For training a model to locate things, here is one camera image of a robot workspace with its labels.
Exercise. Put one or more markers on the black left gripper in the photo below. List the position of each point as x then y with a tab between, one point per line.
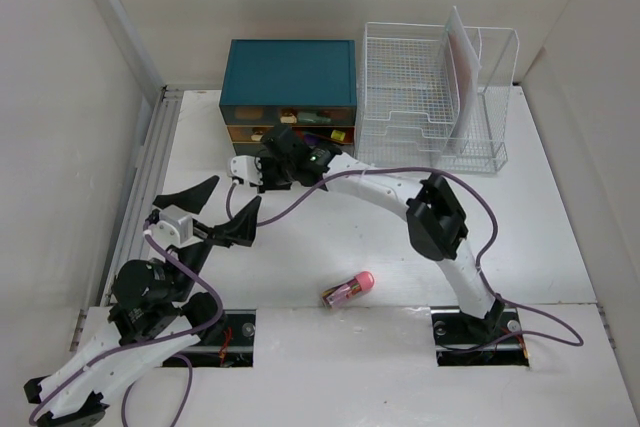
224	234

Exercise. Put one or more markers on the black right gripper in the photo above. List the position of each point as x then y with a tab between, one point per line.
267	185

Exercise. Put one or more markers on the dark drawer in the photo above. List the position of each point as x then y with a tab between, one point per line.
250	149

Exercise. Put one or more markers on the purple highlighter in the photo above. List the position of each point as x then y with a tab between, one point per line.
311	139

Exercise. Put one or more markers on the small drawer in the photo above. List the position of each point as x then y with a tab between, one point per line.
325	132
247	134

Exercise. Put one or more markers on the green capsule stapler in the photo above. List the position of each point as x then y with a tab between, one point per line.
313	118

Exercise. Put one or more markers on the yellow highlighter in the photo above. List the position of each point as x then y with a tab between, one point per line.
338	136

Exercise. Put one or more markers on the transparent drawer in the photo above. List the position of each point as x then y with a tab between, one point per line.
293	115

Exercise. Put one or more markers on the pink capped clip tube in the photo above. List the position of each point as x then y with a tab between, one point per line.
340	295

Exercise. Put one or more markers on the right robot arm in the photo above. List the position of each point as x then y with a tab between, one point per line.
435	219

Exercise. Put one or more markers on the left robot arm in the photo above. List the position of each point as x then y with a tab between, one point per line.
162	306

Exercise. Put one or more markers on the teal drawer cabinet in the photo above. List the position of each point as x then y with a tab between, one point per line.
317	73

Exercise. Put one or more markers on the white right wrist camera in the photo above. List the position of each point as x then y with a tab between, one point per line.
245	169

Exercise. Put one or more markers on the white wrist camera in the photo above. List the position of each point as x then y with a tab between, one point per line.
245	169
170	226

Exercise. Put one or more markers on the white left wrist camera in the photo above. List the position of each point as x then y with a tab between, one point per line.
170	226

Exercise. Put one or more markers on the aluminium rail on left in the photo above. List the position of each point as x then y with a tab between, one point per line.
151	162

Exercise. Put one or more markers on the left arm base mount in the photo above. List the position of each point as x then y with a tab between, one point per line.
233	345

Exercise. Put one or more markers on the white wire stacking tray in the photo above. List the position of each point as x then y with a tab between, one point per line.
408	100

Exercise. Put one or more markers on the white wire file holder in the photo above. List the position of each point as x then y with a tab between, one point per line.
480	146

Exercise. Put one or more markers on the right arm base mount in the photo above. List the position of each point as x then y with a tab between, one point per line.
465	341

